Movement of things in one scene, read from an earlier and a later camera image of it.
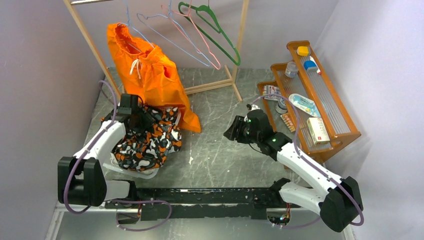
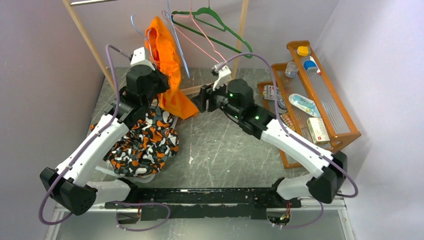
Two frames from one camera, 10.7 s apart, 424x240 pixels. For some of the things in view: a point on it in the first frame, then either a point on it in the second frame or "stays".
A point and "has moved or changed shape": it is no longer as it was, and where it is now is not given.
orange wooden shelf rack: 302,103 stays
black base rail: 176,203 stays
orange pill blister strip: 288,122 stays
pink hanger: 189,15 has moved or changed shape
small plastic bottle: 291,69 stays
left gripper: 147,120 to 163,80
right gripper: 233,134 to 207,92
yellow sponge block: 303,50 stays
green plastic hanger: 219,30 has moved or changed shape
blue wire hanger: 208,65 has moved or changed shape
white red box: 317,130 stays
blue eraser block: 310,65 stays
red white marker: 318,70 stays
